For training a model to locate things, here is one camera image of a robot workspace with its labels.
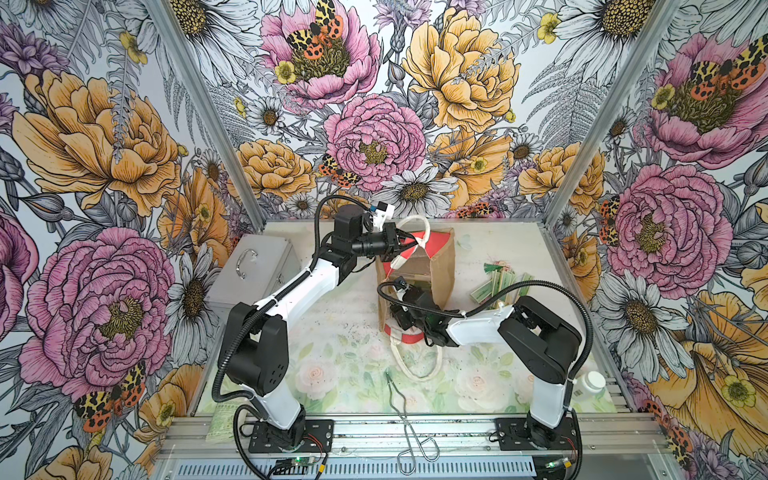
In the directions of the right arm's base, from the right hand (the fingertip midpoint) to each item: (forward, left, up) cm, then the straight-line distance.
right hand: (402, 309), depth 95 cm
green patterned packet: (-32, +45, +1) cm, 55 cm away
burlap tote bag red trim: (-3, -7, +23) cm, 24 cm away
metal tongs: (-39, +1, -2) cm, 39 cm away
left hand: (+2, -5, +27) cm, 28 cm away
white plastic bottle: (-26, -44, +6) cm, 52 cm away
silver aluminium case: (+8, +43, +14) cm, 46 cm away
